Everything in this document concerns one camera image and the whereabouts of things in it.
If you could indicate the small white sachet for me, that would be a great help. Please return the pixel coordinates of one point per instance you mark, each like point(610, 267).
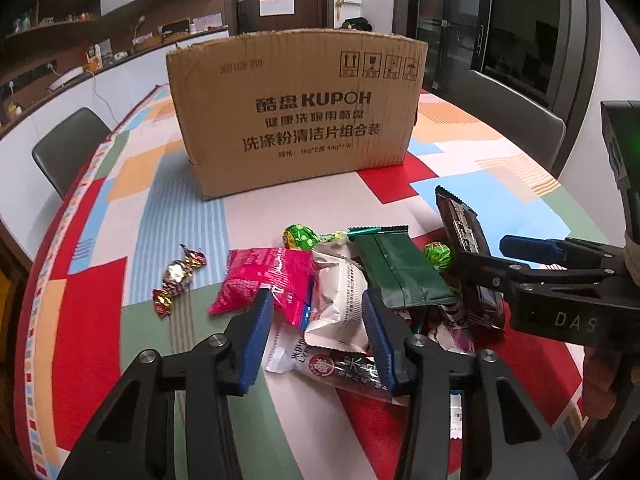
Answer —
point(456, 415)

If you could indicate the black framed glass door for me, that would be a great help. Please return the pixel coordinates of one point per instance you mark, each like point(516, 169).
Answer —
point(450, 20)

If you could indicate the gold foil wrapped candy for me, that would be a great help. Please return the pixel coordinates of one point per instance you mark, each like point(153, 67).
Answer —
point(177, 276)

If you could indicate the dark green snack packet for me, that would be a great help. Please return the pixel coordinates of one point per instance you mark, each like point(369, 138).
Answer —
point(405, 270)

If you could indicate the pink snack packet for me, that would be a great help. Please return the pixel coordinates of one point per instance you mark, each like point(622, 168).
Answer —
point(260, 275)

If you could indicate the brown cardboard box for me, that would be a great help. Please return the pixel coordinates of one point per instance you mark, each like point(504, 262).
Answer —
point(300, 110)

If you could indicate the dark brown snack packet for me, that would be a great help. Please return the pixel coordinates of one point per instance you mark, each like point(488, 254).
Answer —
point(462, 225)

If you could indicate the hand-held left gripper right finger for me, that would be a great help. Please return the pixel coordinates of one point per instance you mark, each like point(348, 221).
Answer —
point(380, 345)

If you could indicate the white snack packet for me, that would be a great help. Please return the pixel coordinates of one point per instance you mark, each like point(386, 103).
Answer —
point(337, 300)

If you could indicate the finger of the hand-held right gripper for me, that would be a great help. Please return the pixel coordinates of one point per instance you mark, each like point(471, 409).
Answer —
point(487, 272)
point(525, 249)

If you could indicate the white packet with red logo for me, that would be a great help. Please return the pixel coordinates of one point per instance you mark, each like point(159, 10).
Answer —
point(320, 367)

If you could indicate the black bag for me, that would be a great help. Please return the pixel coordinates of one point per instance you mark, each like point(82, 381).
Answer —
point(357, 23)

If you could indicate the dark grey dining chair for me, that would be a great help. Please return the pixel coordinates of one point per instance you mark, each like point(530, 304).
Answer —
point(510, 115)
point(70, 150)

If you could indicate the person's right hand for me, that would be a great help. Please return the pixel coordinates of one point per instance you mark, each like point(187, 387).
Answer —
point(600, 382)

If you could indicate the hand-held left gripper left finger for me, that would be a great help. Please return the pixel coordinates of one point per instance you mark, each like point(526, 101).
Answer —
point(255, 340)

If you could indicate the green wrapped lollipop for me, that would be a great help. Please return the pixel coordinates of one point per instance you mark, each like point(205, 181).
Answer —
point(297, 236)
point(436, 256)

